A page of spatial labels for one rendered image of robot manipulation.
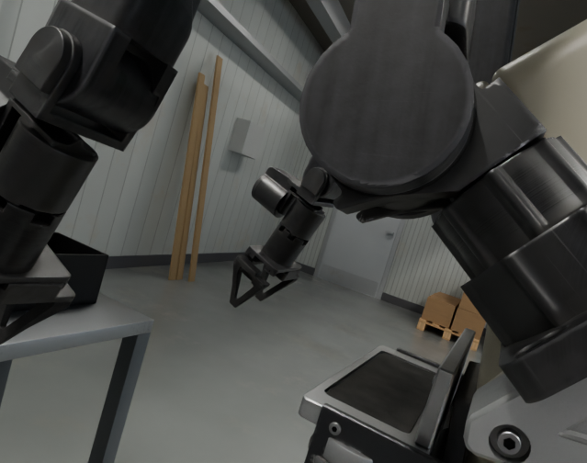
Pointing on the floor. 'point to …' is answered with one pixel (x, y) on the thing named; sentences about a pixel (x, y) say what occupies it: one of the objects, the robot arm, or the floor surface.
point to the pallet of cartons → (452, 316)
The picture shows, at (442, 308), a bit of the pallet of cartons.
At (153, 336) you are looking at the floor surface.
